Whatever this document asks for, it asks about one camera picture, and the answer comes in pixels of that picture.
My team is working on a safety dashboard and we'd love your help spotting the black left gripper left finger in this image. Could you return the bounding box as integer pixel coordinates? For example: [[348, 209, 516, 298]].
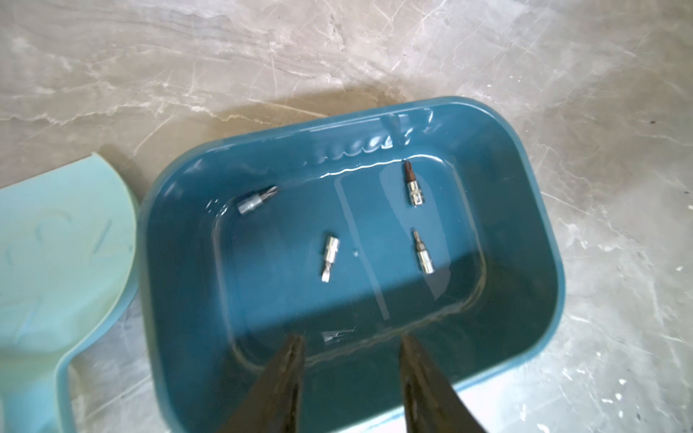
[[218, 335, 306, 432]]

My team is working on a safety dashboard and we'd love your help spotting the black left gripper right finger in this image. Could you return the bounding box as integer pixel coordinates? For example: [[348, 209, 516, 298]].
[[399, 334, 485, 432]]

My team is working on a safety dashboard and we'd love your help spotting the chrome bit slim tip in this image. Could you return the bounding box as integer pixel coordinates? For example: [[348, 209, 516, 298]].
[[413, 229, 435, 275]]

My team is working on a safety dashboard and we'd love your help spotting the chrome blade bit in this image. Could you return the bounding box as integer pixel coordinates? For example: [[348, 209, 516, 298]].
[[321, 236, 339, 283]]

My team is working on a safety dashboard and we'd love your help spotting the chrome bit fluted tip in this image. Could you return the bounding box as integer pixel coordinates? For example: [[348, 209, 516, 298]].
[[236, 185, 278, 215]]

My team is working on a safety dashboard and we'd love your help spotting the chrome bit with brown tip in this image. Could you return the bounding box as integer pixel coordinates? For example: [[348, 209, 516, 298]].
[[404, 161, 425, 207]]

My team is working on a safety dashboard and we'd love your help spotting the teal plastic storage box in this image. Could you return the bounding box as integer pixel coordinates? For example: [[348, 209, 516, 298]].
[[138, 97, 566, 432]]

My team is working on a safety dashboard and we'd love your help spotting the light blue dustpan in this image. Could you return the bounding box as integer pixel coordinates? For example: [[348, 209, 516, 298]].
[[1, 154, 138, 432]]

